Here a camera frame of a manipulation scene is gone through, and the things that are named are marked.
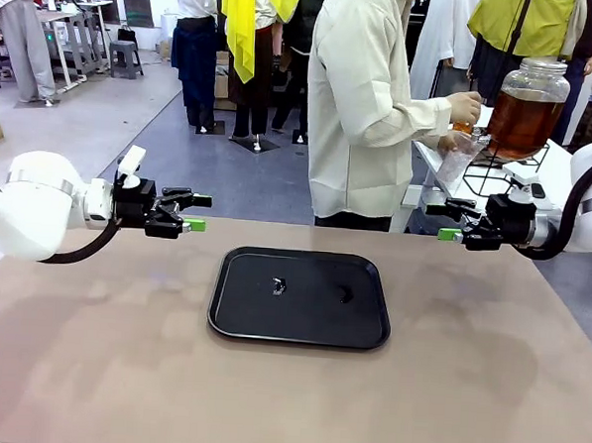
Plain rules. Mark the glass tea dispenser jar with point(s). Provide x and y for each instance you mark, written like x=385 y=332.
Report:
x=525 y=119

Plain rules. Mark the white side table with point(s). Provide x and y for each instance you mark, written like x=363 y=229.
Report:
x=559 y=163

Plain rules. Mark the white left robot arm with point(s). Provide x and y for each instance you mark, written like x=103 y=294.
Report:
x=34 y=198

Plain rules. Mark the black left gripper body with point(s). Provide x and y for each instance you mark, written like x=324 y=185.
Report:
x=133 y=203

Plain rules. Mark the mannequin in black top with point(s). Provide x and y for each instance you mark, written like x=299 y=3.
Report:
x=589 y=28

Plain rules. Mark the black bag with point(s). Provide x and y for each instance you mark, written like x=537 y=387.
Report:
x=127 y=34

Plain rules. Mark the grey metal desk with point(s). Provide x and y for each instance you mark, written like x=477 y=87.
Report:
x=73 y=16

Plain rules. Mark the black plastic serving tray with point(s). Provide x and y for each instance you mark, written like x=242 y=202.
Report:
x=296 y=321

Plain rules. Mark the grey plastic stool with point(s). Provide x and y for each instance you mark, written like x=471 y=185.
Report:
x=126 y=49

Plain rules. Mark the white hanging coat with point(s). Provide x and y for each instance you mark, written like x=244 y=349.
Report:
x=437 y=40

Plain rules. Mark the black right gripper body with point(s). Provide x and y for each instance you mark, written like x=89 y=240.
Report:
x=512 y=220

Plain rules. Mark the mannequin in yellow-green jacket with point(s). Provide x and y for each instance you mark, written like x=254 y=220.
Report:
x=530 y=20

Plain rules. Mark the tall clear plastic iced cup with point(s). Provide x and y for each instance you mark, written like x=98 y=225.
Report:
x=455 y=165

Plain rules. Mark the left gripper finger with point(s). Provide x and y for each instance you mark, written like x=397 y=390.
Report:
x=188 y=197
x=169 y=224

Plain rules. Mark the white plastic bin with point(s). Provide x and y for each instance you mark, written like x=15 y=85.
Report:
x=418 y=213

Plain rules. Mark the person's left hand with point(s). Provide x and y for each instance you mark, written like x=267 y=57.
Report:
x=449 y=141

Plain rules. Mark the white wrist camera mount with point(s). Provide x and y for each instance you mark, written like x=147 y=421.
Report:
x=524 y=179
x=132 y=161

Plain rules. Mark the mannequin with yellow scarf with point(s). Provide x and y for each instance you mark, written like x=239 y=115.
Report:
x=241 y=30

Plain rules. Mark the person's right forearm cream sleeve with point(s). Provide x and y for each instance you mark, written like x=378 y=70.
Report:
x=415 y=121

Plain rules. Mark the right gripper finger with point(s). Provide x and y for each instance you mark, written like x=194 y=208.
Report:
x=479 y=238
x=455 y=209

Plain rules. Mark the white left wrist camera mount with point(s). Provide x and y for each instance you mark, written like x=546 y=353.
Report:
x=132 y=161

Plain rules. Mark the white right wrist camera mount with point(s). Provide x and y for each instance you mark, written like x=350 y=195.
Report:
x=524 y=179

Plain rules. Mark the person in cream shirt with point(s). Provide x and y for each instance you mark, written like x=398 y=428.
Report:
x=353 y=85

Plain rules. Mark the mannequin white shirt navy skirt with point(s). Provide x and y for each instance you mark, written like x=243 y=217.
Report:
x=193 y=52

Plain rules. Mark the person's right hand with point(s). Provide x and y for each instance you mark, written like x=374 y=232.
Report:
x=466 y=107

